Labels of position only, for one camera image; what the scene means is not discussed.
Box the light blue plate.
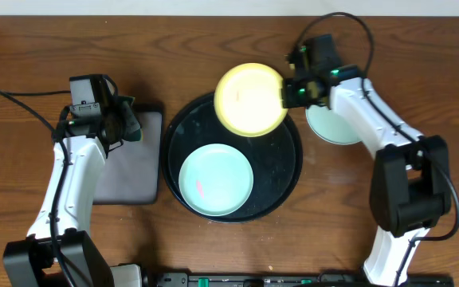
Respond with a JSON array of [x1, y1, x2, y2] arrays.
[[305, 105, 360, 145], [178, 143, 254, 217]]

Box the yellow plate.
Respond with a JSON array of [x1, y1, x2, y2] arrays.
[[214, 63, 288, 137]]

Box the green yellow sponge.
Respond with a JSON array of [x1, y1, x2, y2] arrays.
[[116, 96, 143, 142]]

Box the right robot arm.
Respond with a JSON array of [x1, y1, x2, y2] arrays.
[[282, 34, 452, 286]]

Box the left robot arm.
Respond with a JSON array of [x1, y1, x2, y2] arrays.
[[2, 74, 143, 286]]

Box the black rectangular water tray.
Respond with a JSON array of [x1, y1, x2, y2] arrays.
[[94, 104, 163, 205]]

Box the black round tray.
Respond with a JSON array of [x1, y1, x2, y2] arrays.
[[161, 92, 303, 223]]

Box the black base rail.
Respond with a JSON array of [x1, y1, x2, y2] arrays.
[[109, 261, 455, 287]]

